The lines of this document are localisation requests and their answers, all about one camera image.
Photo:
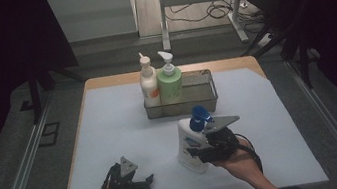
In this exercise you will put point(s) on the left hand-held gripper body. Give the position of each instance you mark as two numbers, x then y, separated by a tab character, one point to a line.
124	187

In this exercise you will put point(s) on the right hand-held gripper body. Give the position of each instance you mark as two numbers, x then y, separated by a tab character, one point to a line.
222	143

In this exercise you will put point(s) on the white bottle with blue cap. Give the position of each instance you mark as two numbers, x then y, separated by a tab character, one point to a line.
188	138

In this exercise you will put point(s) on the metal mesh basket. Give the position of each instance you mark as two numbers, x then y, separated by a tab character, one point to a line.
200	96

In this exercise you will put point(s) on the green pump bottle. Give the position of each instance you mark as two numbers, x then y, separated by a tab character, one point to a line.
171	87

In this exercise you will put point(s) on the cream pump bottle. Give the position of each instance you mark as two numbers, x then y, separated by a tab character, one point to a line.
148	84

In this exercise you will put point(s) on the person's right hand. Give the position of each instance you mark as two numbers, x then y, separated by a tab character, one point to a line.
244	162

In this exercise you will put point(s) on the dark metal stand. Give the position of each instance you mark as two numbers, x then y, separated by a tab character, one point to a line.
35	94
303	61

